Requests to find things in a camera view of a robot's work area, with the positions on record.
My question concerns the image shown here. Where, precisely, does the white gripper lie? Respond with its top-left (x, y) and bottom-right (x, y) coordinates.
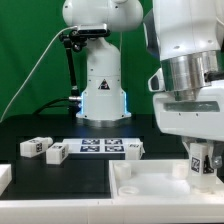
top-left (153, 89), bottom-right (224, 169)

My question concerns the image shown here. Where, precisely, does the white square tabletop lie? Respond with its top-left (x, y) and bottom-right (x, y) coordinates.
top-left (109, 159), bottom-right (224, 203)

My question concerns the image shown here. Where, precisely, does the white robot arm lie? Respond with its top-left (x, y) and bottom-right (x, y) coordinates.
top-left (62, 0), bottom-right (224, 169)

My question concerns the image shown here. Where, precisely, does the white base tag plate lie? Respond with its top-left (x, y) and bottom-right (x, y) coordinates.
top-left (63, 138), bottom-right (131, 154)

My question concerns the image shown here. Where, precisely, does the white U-shaped obstacle fence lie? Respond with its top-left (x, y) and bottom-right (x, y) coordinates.
top-left (0, 164), bottom-right (224, 224)

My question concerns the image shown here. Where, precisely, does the black cable bundle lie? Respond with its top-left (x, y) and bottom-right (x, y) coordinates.
top-left (33, 95), bottom-right (83, 116)

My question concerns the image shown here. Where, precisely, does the black camera on stand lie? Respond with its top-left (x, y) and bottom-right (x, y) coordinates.
top-left (59, 24), bottom-right (110, 115)

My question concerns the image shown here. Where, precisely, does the white camera cable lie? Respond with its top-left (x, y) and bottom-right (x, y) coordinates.
top-left (0, 26), bottom-right (80, 124)

